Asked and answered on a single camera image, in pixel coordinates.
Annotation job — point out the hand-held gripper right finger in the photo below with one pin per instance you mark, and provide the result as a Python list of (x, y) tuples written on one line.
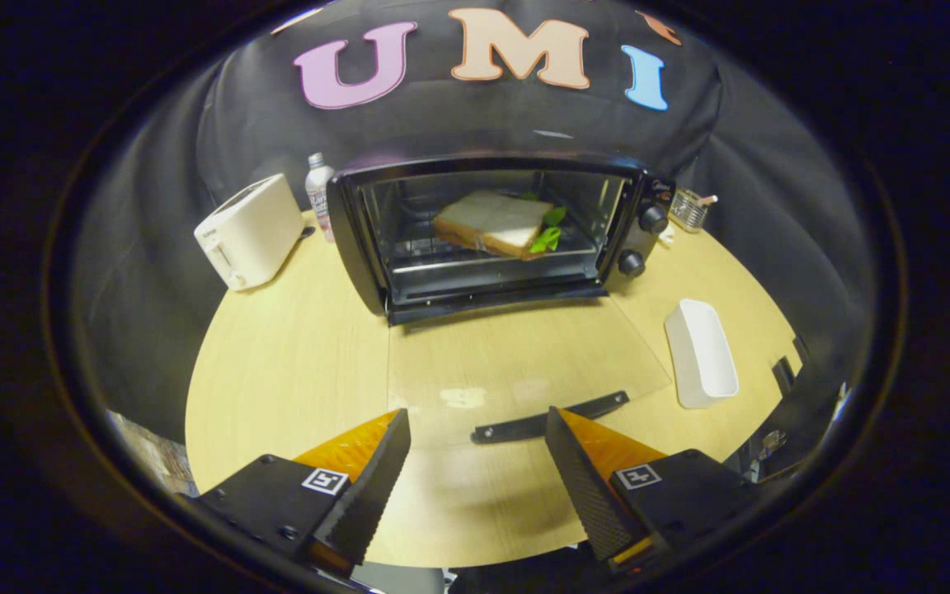
[(582, 487)]

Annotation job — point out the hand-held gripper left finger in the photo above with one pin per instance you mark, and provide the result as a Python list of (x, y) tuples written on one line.
[(368, 487)]

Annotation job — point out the black toaster oven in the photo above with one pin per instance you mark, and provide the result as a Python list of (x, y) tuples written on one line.
[(351, 239)]

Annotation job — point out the white bread sandwich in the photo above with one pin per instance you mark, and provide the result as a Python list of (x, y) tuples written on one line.
[(491, 219)]

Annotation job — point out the white slot toaster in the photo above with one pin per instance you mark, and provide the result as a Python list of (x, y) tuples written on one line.
[(252, 231)]

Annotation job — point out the white rectangular tray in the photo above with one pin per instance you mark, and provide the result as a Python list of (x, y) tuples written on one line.
[(702, 355)]

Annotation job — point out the clear glass jar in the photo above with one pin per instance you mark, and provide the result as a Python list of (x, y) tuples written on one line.
[(689, 210)]

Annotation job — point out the silver drink bottle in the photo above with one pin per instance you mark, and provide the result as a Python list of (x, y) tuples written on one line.
[(320, 190)]

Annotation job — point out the black backdrop cloth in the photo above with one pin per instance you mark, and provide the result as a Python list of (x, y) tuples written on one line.
[(483, 124)]

